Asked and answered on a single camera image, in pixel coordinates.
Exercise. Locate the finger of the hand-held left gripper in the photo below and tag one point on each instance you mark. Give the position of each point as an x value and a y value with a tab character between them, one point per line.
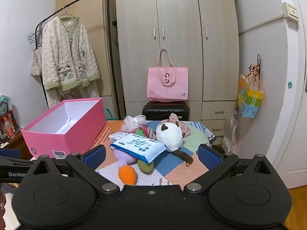
9	153

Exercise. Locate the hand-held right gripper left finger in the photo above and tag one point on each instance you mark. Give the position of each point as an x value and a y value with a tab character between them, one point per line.
96	155

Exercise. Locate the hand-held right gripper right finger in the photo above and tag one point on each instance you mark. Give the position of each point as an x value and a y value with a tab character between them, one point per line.
208	157

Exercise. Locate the purple plush toy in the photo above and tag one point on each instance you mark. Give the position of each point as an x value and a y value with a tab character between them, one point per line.
124	159

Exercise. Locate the orange makeup sponge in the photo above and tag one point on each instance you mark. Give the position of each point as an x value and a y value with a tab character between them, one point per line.
127	175

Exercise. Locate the pink cardboard box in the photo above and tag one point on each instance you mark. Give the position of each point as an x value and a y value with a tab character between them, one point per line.
60	143

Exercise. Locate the pink floral cloth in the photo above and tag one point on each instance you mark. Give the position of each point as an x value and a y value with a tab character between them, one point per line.
183	128

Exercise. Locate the large blue wet wipes pack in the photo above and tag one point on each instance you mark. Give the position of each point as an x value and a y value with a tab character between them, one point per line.
139	147

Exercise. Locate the white mesh bath pouf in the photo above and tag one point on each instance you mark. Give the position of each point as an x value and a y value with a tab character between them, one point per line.
130	123

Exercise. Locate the green makeup sponge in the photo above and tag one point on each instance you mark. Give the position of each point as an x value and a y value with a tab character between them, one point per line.
145	167

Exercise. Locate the red strawberry plush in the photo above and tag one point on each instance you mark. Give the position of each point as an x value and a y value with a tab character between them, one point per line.
144	131

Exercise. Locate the wooden side table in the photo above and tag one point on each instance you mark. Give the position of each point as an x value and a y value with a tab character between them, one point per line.
16	146

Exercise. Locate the orange drink bottle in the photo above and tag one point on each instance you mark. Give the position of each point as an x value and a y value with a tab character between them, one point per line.
9	130

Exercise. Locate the small white wet wipes pack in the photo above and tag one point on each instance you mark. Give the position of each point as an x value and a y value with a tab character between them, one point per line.
117	136

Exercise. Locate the patchwork blanket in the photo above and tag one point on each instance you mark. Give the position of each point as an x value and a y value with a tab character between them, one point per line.
177	170

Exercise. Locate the white hanging bag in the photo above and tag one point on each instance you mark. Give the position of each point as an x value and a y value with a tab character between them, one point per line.
233	129

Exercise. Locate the printed paper sheet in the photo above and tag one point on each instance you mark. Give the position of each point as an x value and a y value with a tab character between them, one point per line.
64	128

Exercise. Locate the plaid woven basket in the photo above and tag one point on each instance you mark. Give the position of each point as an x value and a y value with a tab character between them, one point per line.
2	111

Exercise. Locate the white plush toy brown tail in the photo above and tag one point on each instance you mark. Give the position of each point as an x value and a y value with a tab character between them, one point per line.
169	136

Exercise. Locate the green patterned box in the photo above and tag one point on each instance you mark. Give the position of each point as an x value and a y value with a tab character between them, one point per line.
4	98

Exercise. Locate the colourful paper gift bag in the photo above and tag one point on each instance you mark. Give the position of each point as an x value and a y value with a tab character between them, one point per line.
249	100

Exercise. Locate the black suitcase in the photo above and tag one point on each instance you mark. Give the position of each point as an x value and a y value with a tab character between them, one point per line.
156	111

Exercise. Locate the pink tote bag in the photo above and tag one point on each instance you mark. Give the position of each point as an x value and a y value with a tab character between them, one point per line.
168	83

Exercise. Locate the white door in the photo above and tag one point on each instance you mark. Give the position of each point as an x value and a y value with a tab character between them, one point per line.
287	124

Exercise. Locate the cream canvas tote bag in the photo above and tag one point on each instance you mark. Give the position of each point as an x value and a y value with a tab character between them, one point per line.
36	64

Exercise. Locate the black clothes rack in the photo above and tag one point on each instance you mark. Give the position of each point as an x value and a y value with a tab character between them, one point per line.
113	57

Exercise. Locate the teal door sticker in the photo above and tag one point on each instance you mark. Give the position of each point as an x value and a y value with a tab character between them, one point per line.
290	85

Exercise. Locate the cream and green fleece robe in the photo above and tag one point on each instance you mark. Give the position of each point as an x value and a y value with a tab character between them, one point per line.
55	52

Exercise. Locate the tall beige cabinet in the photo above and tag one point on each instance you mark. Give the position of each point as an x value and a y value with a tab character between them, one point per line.
96	40

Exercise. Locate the light blue clothes hangers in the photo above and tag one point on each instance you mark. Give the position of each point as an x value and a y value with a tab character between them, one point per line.
33	37

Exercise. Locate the beige three-door wardrobe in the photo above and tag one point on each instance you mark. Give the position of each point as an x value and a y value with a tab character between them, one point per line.
179	16

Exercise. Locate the white wall switch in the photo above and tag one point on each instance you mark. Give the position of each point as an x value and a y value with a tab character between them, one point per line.
291	10

